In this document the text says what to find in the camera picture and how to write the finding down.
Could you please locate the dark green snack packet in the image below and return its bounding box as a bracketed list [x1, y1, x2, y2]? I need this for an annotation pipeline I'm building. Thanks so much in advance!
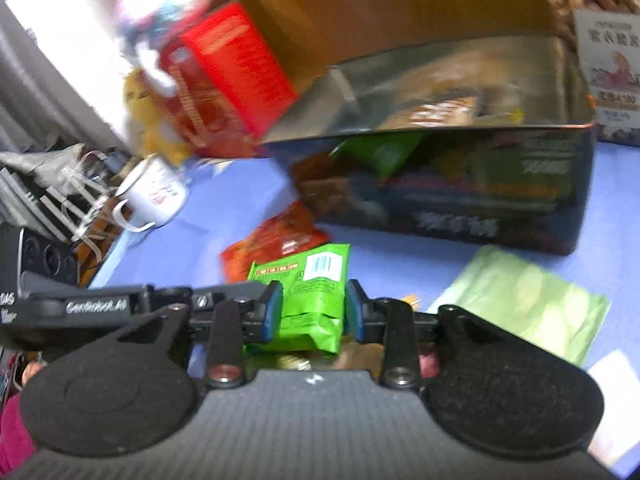
[248, 243, 350, 354]

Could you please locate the orange cracker snack packet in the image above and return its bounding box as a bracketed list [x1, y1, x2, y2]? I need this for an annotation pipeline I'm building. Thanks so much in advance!
[220, 200, 330, 283]

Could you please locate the green pea snack packet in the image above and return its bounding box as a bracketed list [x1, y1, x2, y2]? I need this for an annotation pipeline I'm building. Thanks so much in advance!
[427, 246, 611, 366]

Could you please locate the pink rectangular snack box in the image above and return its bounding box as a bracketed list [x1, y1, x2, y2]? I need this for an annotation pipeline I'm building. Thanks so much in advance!
[588, 349, 639, 468]

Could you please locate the person's left hand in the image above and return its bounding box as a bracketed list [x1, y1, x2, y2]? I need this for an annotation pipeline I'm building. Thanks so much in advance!
[21, 361, 46, 387]

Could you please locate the white enamel mug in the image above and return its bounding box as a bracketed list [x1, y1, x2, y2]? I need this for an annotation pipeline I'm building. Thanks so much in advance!
[112, 154, 189, 233]

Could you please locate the yellow duck plush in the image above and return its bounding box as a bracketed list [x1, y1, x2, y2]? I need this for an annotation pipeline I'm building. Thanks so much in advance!
[122, 68, 192, 167]

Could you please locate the black sheep-print storage box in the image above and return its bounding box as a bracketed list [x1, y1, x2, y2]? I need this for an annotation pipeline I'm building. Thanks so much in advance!
[262, 35, 595, 255]

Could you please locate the red gift bag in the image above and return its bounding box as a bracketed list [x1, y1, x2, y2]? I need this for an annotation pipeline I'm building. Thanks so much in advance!
[160, 1, 297, 158]

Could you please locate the wooden panel board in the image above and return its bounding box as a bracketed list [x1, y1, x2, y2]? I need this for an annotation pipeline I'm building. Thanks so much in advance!
[215, 0, 553, 92]

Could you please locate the pastel plush toy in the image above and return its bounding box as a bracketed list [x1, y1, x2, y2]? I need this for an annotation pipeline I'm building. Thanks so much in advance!
[115, 0, 213, 98]

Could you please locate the nut jar gold lid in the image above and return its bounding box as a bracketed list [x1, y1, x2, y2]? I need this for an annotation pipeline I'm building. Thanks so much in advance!
[548, 0, 639, 146]

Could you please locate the white cables bundle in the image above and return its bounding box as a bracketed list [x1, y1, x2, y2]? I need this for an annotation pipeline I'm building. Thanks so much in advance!
[39, 148, 132, 266]

